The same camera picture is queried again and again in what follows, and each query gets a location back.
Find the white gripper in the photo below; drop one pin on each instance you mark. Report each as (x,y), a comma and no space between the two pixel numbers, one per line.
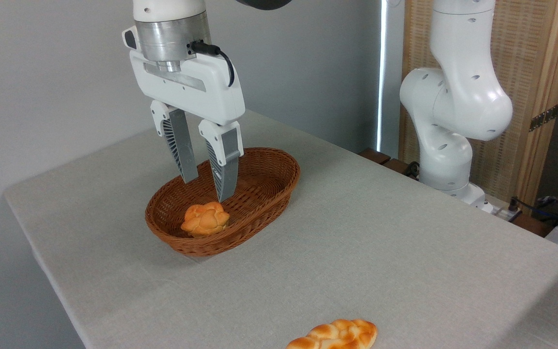
(196,87)

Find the long braided bread loaf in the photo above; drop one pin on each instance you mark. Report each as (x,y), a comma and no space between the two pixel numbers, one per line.
(337,335)

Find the round knotted bread roll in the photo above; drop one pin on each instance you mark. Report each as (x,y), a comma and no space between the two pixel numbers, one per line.
(205,220)

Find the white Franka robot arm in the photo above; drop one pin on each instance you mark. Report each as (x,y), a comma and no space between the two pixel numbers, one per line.
(456,102)

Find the white vertical light strip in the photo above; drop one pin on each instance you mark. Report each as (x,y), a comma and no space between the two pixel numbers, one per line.
(381,72)

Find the brown oval wicker basket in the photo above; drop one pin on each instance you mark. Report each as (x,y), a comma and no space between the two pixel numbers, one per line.
(264,184)

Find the brown wooden block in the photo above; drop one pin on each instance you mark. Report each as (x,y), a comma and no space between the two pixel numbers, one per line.
(375,156)
(533,225)
(397,167)

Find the grey tablecloth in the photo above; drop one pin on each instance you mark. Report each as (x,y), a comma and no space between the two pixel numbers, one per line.
(356,252)

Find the metal screen hinge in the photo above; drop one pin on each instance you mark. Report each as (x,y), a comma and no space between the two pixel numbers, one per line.
(544,118)

